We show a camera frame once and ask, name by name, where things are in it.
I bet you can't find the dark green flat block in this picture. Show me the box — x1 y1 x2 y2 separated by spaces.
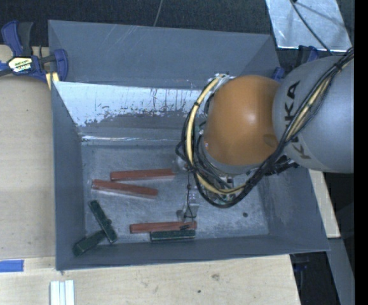
149 229 197 243
72 229 107 257
88 200 119 245

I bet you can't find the red-brown flat block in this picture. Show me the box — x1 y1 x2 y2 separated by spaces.
129 220 198 234
91 179 159 200
109 168 177 182

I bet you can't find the grey metal bin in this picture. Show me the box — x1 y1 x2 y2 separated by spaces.
47 19 331 271

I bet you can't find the pale wood flat board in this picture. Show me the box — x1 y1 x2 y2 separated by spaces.
0 74 57 261

